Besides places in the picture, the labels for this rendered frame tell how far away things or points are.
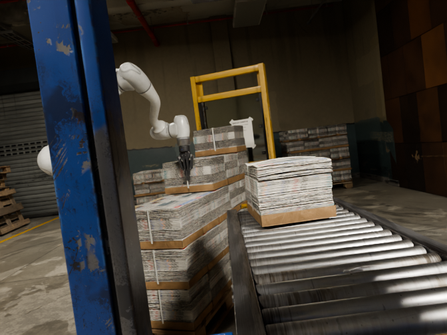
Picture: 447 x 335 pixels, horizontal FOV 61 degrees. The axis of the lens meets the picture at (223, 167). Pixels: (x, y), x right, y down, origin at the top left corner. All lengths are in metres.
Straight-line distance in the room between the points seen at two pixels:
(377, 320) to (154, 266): 1.63
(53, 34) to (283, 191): 1.06
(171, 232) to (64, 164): 1.62
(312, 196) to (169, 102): 7.95
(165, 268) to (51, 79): 1.76
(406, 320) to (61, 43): 0.67
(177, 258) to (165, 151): 7.17
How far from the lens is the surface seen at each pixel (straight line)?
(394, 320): 0.74
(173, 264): 2.15
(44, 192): 10.03
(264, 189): 1.41
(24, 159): 10.19
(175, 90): 9.26
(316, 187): 1.45
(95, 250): 0.51
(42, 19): 0.54
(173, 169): 2.69
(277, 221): 1.42
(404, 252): 1.09
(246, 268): 1.00
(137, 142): 9.31
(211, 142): 3.18
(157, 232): 2.14
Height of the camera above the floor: 1.12
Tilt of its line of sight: 3 degrees down
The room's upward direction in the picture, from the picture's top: 7 degrees counter-clockwise
